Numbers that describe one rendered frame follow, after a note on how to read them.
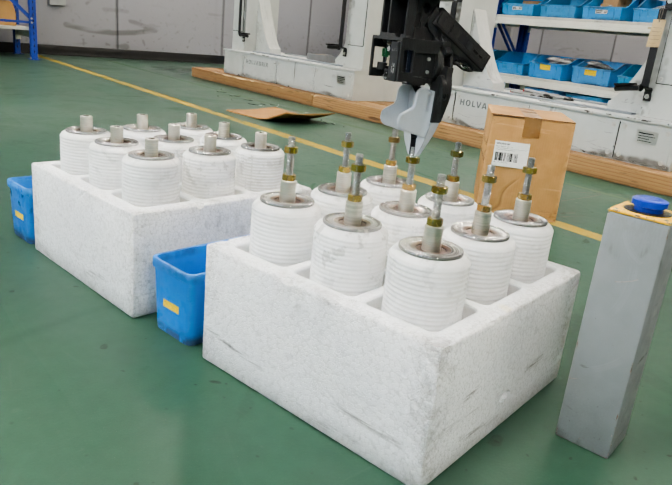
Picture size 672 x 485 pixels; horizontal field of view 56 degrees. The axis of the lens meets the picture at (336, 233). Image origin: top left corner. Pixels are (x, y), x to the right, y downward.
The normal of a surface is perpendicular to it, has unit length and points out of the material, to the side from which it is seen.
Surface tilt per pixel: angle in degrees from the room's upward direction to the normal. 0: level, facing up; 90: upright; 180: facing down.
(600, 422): 90
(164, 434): 0
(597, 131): 90
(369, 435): 90
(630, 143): 90
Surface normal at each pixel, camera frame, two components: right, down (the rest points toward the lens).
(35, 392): 0.10, -0.95
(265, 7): 0.62, -0.08
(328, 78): -0.77, 0.11
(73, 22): 0.62, 0.29
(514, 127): -0.22, 0.28
